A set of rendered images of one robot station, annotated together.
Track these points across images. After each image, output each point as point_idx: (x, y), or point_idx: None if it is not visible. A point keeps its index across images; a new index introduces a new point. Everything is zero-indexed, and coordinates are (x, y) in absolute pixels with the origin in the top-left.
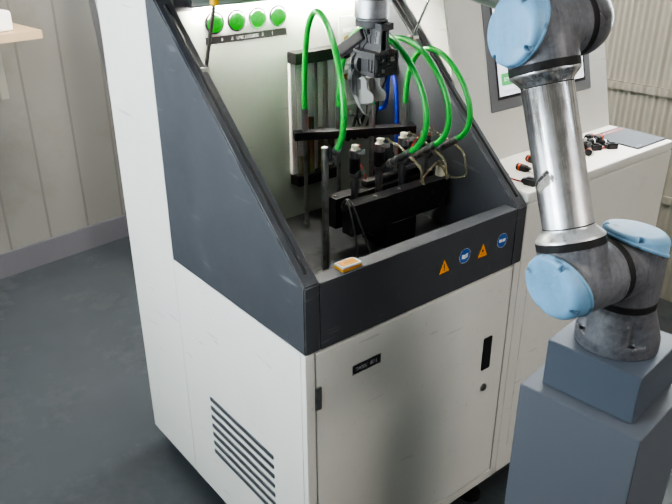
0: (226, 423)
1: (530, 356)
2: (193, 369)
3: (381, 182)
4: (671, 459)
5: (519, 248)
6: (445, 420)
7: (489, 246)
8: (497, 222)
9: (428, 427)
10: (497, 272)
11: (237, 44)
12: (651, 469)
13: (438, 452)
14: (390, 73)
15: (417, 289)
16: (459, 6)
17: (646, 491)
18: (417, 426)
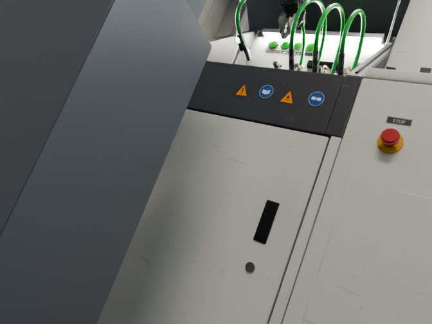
0: None
1: (342, 299)
2: None
3: None
4: (72, 58)
5: (341, 120)
6: (193, 261)
7: (297, 96)
8: (313, 78)
9: (175, 249)
10: (305, 132)
11: (281, 55)
12: (24, 9)
13: (173, 298)
14: (292, 2)
15: (213, 96)
16: (422, 13)
17: (6, 47)
18: (166, 234)
